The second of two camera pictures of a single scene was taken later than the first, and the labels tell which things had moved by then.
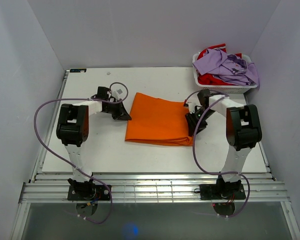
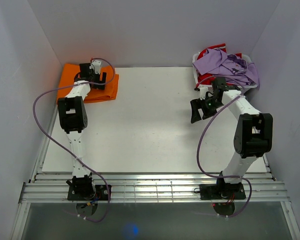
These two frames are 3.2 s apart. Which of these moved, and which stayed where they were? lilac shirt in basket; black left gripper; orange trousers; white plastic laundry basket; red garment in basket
Moved: black left gripper; orange trousers
Stayed: red garment in basket; white plastic laundry basket; lilac shirt in basket
